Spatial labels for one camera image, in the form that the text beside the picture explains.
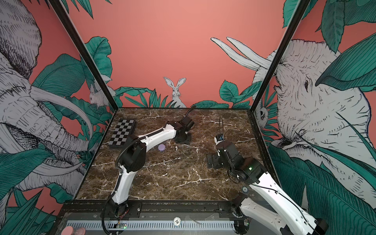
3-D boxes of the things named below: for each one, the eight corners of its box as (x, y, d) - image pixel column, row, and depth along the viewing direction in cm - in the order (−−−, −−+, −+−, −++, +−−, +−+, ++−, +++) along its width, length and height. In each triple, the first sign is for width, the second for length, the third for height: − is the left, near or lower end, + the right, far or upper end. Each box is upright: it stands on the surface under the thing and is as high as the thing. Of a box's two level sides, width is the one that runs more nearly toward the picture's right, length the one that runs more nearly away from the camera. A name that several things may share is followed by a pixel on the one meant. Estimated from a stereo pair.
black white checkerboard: (110, 148, 99) (107, 145, 96) (121, 121, 114) (119, 118, 111) (129, 148, 99) (127, 145, 96) (137, 122, 114) (136, 118, 111)
